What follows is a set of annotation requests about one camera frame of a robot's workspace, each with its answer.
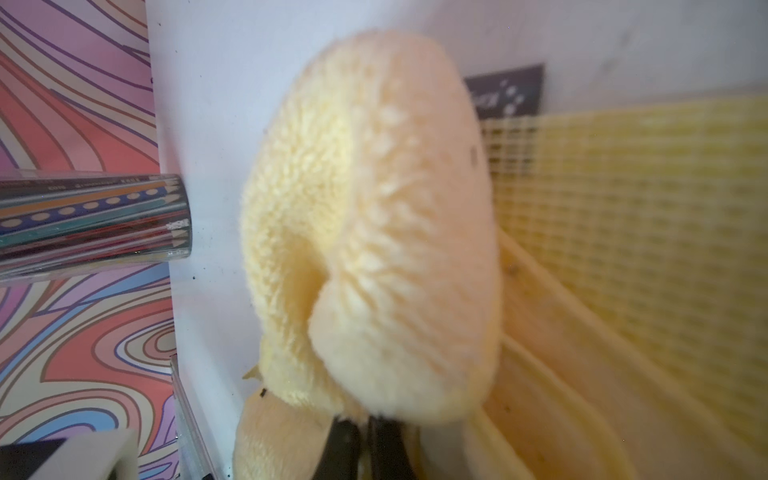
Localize yellow wiping cloth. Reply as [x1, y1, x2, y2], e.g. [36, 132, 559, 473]
[232, 28, 768, 480]

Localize yellow document bag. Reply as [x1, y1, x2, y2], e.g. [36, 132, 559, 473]
[464, 62, 768, 457]

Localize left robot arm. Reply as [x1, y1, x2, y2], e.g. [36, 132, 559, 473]
[1, 429, 139, 480]

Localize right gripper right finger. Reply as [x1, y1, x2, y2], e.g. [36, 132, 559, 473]
[367, 416, 417, 480]

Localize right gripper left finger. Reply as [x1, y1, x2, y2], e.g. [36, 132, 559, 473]
[311, 417, 362, 480]

